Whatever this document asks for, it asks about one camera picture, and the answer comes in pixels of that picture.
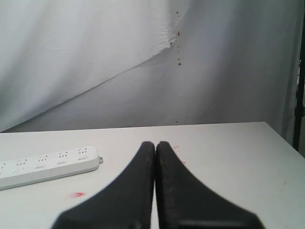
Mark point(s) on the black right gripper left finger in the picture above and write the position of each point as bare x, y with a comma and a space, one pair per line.
126, 203

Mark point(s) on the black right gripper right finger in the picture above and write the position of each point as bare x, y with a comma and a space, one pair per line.
184, 202

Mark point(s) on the white power strip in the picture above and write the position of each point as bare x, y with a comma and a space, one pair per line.
35, 169

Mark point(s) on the black stand pole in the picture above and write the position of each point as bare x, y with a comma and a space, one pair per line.
299, 107

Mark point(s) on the white backdrop cloth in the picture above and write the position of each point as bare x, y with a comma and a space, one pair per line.
77, 64

